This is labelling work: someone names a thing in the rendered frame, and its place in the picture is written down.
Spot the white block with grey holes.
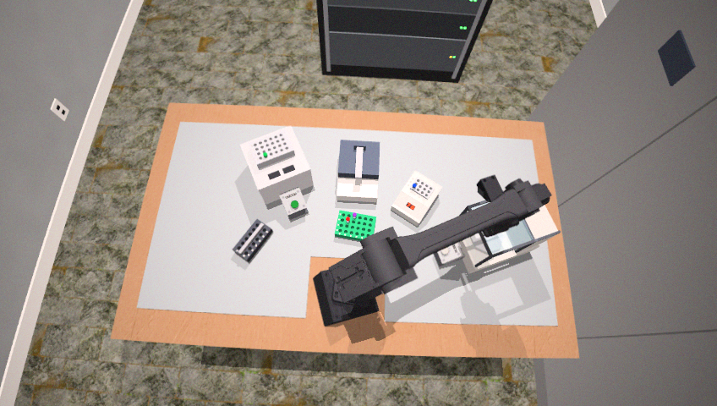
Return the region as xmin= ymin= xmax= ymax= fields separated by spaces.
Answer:
xmin=391 ymin=171 xmax=442 ymax=226

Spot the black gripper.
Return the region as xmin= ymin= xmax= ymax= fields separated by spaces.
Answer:
xmin=483 ymin=220 xmax=519 ymax=238

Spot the green tube rack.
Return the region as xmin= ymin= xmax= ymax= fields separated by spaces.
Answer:
xmin=335 ymin=211 xmax=376 ymax=241

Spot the light grey bench mat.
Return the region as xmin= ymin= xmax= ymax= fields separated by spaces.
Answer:
xmin=137 ymin=122 xmax=558 ymax=326

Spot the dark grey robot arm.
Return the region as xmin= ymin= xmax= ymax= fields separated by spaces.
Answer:
xmin=328 ymin=175 xmax=552 ymax=308

